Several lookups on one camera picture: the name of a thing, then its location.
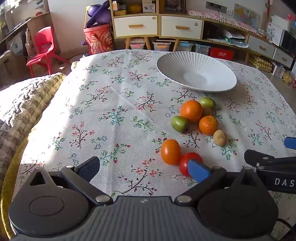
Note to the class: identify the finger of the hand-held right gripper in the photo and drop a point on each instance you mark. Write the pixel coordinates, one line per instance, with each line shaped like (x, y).
(261, 160)
(291, 143)

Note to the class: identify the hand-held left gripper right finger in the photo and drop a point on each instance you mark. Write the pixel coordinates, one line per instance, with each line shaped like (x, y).
(196, 170)

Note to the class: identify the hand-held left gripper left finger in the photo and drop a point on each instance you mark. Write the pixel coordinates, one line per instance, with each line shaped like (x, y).
(89, 168)

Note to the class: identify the red tomato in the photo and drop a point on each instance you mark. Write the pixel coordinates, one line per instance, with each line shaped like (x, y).
(183, 165)

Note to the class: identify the orange tomato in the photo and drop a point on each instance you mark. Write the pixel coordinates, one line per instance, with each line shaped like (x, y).
(170, 151)

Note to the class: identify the tan round fruit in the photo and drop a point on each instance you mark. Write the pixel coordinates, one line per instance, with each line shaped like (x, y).
(208, 112)
(220, 138)

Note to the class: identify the small mandarin orange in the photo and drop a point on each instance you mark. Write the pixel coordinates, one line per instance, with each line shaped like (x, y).
(208, 125)

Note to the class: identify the green fruit with red blush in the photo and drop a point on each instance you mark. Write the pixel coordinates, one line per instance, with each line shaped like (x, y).
(179, 124)

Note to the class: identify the large orange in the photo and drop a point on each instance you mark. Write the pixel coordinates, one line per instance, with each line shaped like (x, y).
(191, 110)

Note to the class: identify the green round fruit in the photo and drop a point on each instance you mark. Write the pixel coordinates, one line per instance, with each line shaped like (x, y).
(207, 102)

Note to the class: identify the white ribbed plate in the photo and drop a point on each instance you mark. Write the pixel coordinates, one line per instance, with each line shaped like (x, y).
(196, 69)

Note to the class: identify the yellow bag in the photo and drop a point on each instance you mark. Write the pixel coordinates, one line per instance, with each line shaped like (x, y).
(288, 77)

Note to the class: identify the floral tablecloth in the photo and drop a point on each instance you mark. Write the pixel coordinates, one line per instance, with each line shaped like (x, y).
(115, 104)

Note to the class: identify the small patterned box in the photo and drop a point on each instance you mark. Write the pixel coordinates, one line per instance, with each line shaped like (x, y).
(277, 71)

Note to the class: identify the grey sideboard drawer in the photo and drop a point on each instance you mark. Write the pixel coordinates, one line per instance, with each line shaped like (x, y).
(283, 58)
(261, 47)

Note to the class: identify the yellow toy stack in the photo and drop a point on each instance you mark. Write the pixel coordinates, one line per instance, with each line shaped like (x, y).
(260, 63)

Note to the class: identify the knit blanket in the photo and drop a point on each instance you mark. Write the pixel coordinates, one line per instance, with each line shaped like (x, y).
(25, 102)

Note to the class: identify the microwave oven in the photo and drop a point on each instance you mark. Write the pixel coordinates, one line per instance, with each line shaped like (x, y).
(281, 36)

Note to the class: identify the red flat box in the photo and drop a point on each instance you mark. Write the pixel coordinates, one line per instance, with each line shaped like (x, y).
(222, 54)

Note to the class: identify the low wooden sideboard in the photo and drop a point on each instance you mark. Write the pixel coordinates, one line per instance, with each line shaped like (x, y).
(252, 34)

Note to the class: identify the stack of papers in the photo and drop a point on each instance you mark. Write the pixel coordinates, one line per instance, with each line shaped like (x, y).
(233, 38)

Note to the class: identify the clear storage bin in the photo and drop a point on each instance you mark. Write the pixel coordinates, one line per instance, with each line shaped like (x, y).
(161, 45)
(202, 48)
(138, 43)

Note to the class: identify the clear bin with blue lid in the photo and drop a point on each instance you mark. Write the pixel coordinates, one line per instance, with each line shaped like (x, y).
(185, 46)

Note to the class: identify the red printed bucket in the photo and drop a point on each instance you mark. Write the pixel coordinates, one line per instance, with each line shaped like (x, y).
(99, 40)

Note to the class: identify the red plastic chair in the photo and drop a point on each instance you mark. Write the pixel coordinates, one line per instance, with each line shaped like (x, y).
(42, 48)

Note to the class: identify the white cabinet drawer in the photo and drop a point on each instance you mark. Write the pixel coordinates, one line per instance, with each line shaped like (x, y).
(136, 30)
(181, 32)

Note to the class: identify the pink lace runner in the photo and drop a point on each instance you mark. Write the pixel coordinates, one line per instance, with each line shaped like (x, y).
(219, 17)

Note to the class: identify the purple toy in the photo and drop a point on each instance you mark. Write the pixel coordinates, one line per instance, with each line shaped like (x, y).
(97, 14)

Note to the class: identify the brown wooden desk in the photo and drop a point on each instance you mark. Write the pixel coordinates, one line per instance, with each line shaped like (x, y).
(16, 25)

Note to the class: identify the yellow pot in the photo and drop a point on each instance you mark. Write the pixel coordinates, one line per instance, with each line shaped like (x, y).
(135, 8)

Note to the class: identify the cat picture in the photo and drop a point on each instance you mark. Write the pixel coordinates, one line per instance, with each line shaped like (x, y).
(174, 4)

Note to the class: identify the white product box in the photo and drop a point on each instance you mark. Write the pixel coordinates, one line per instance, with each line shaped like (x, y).
(148, 5)

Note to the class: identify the wall socket panel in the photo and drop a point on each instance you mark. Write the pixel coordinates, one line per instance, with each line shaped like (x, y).
(217, 7)

